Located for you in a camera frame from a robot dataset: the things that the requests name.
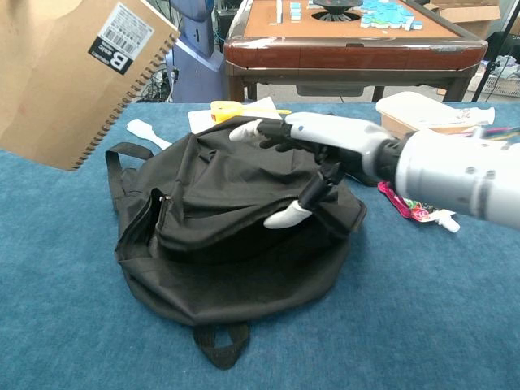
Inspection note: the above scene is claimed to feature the black fabric backpack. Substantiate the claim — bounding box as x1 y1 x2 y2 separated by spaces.
104 117 383 370

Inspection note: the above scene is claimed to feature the brown kraft spiral notebook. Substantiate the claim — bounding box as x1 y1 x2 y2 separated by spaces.
0 0 181 171

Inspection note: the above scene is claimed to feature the yellow plastic scoop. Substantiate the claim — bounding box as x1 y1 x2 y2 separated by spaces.
210 100 293 124

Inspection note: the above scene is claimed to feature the white paper sheet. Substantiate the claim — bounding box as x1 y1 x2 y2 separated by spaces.
187 96 288 133

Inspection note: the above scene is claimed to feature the red spout drink pouch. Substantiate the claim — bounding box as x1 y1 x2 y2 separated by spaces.
377 180 462 235

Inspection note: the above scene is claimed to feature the brown mahjong table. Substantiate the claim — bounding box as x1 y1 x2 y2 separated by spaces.
223 0 488 103

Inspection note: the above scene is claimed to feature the beige plastic food container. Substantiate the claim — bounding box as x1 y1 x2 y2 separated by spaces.
375 91 484 139

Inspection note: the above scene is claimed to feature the blue carpet table cover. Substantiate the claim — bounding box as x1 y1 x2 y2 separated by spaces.
0 101 520 390

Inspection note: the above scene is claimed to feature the black mahjong table hub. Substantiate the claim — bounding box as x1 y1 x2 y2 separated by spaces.
311 0 364 22

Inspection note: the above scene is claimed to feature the pile of blue mahjong tiles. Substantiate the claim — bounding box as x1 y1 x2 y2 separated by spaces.
359 0 423 33

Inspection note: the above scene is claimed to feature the white squeeze tube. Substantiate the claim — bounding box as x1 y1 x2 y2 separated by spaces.
422 106 496 128

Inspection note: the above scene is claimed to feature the white plastic basket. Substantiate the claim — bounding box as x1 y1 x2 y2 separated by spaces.
466 60 520 98

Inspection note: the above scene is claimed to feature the black tripod stand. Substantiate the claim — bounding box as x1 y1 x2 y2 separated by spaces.
470 0 520 102

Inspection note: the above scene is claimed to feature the open cardboard box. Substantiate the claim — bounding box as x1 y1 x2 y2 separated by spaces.
424 0 509 41

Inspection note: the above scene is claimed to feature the purple robot pedestal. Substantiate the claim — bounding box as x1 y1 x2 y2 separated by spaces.
165 0 229 104

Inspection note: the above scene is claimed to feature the tangle of floor cables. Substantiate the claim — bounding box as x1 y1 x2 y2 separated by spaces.
137 64 176 104

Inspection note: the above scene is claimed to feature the right arm wire bundle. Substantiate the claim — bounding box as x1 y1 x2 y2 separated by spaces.
477 126 520 142

